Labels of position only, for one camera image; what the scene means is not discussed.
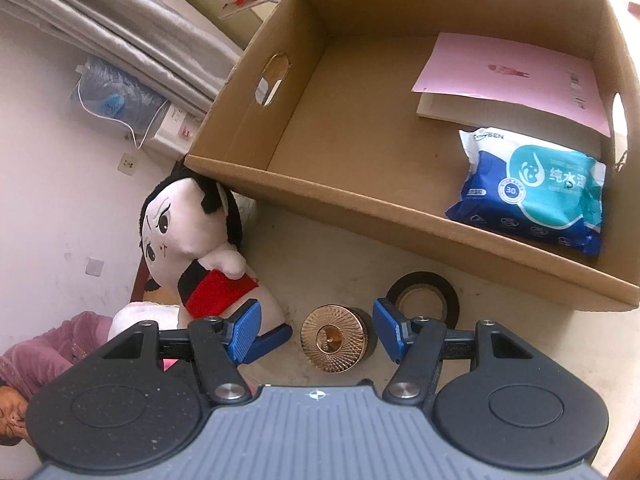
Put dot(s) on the person in pink clothes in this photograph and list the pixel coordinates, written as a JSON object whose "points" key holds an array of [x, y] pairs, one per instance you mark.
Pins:
{"points": [[32, 364]]}

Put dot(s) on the brown cardboard box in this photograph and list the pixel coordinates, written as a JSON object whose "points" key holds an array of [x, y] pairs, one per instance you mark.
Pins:
{"points": [[319, 116]]}

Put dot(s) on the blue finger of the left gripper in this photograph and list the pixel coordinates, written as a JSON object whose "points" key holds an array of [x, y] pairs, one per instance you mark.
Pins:
{"points": [[268, 342]]}

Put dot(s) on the beige booklet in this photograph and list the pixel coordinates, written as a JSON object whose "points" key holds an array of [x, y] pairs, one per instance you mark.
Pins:
{"points": [[479, 113]]}

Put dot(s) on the blue wet wipes pack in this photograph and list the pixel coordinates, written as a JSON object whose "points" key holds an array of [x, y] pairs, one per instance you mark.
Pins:
{"points": [[522, 186]]}

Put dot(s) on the black electrical tape roll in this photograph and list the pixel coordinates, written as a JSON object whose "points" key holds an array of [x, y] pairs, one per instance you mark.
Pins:
{"points": [[426, 294]]}

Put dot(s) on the black jar with gold lid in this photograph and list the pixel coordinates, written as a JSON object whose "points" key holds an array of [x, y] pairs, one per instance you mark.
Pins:
{"points": [[336, 338]]}

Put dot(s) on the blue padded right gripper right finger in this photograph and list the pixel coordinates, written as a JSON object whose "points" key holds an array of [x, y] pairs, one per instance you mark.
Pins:
{"points": [[415, 345]]}

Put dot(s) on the pink paper sheet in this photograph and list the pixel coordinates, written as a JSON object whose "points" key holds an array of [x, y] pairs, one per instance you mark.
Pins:
{"points": [[506, 71]]}

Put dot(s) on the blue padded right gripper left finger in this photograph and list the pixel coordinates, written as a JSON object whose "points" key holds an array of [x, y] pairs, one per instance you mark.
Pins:
{"points": [[219, 346]]}

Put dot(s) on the clear plastic water bottle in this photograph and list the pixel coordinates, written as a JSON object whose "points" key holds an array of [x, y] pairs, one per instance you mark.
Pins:
{"points": [[106, 92]]}

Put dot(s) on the silver quilted fabric roll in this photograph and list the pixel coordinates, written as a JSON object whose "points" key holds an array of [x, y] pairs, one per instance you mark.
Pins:
{"points": [[166, 44]]}

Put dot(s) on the plush doll with red bib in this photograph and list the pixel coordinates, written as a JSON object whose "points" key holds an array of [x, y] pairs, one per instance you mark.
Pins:
{"points": [[190, 235]]}

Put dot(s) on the white power strip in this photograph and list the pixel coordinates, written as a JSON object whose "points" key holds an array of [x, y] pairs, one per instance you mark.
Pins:
{"points": [[172, 132]]}

